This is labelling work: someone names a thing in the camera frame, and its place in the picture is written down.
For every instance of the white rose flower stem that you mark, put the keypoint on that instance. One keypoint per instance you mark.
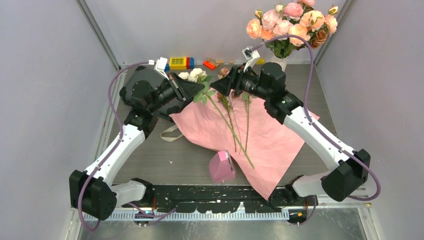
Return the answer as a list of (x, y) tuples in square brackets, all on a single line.
[(206, 95)]

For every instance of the peach pink flowers in vase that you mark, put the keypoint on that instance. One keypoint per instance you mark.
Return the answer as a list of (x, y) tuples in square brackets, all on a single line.
[(294, 18)]

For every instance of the cream printed ribbon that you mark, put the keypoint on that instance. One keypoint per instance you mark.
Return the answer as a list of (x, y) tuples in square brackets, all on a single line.
[(171, 134)]

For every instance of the small yellow toy block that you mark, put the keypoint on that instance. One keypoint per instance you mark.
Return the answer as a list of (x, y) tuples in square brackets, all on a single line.
[(260, 61)]

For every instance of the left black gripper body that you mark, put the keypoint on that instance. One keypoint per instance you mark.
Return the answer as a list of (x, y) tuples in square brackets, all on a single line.
[(166, 94)]

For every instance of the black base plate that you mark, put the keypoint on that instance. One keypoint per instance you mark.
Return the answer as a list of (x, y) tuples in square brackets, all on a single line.
[(218, 199)]

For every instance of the aluminium frame rail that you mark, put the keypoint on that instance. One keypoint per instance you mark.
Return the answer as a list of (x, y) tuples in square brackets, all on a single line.
[(135, 213)]

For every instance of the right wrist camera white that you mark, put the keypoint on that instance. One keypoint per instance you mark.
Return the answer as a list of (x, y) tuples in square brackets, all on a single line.
[(251, 56)]

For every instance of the pink paper bouquet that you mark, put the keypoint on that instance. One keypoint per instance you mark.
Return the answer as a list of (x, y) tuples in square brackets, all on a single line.
[(272, 147)]

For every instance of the brown bud flower stem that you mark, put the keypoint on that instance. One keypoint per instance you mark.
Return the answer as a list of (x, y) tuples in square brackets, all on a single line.
[(226, 101)]

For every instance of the orange red toy block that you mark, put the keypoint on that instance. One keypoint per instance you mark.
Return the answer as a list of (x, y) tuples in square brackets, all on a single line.
[(209, 65)]

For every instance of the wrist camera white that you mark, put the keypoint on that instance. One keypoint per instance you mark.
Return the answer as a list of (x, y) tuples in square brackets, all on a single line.
[(251, 56), (159, 66)]

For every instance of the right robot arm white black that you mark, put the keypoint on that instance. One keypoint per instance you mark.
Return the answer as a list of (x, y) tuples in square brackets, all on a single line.
[(347, 167)]

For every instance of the dark grey hard case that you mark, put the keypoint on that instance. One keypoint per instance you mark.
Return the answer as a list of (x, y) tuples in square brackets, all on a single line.
[(147, 73)]

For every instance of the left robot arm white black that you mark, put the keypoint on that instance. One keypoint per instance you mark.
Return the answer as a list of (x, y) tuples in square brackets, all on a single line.
[(92, 190)]

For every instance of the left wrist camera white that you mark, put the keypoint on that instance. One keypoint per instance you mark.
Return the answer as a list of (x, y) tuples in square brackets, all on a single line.
[(159, 66)]

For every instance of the white ribbed vase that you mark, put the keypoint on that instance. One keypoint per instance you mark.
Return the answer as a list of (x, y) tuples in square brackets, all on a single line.
[(281, 61)]

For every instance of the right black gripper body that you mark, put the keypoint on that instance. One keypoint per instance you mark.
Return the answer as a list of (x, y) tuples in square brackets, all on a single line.
[(246, 82)]

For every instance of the pink rose flower stem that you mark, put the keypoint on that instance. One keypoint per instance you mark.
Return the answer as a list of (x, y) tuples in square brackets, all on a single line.
[(247, 102)]

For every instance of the red blue toy block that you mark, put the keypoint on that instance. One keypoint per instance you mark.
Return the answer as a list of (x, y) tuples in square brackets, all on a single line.
[(189, 63)]

